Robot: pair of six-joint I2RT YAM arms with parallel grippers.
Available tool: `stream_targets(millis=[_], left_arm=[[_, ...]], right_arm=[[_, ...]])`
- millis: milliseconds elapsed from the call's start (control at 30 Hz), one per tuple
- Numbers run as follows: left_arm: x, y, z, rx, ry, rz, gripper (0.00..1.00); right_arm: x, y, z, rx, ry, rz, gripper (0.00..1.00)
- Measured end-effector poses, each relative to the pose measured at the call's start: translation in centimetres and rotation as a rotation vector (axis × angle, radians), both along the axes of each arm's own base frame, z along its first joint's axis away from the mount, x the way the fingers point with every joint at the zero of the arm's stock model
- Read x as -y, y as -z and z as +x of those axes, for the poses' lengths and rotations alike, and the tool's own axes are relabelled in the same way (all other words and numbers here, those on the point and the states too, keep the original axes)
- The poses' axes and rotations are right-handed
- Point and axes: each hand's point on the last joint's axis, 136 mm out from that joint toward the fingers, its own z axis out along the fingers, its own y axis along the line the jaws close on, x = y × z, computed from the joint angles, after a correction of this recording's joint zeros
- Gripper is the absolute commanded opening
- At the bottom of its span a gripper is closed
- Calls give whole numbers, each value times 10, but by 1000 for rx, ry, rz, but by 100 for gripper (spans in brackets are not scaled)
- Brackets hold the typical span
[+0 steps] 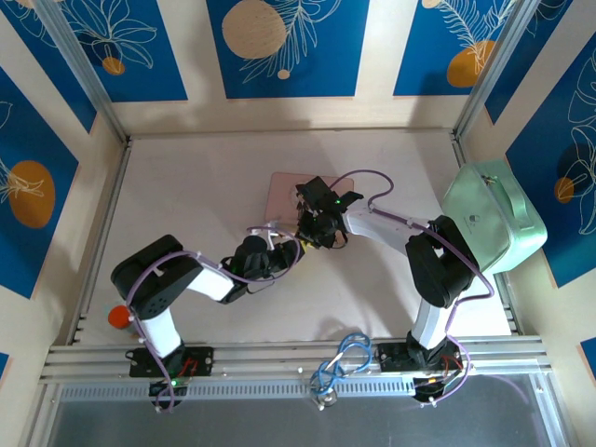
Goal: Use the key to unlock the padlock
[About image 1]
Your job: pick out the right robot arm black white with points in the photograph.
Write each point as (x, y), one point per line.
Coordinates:
(442, 261)

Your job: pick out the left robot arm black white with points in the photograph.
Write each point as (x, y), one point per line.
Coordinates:
(153, 279)

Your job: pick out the pink tin box with couple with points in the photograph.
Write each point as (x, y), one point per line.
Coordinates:
(281, 195)

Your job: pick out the white table sheet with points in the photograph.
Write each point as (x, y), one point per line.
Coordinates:
(302, 302)

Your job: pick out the orange round object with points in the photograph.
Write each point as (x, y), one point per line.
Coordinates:
(118, 316)

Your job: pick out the black controller board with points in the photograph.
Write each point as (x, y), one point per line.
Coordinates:
(163, 387)
(433, 384)

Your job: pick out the mint green bag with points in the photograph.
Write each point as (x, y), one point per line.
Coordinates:
(493, 219)

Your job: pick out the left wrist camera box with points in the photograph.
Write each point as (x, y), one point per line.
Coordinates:
(275, 233)

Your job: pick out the aluminium back rail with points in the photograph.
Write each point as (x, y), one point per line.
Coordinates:
(288, 135)

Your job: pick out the aluminium mounting rail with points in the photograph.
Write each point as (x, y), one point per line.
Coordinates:
(279, 361)

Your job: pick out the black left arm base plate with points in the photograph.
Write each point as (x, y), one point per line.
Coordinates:
(200, 361)

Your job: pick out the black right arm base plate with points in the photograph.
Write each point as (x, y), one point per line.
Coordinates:
(393, 358)

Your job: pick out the aluminium frame post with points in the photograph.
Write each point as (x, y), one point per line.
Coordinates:
(493, 65)
(79, 60)

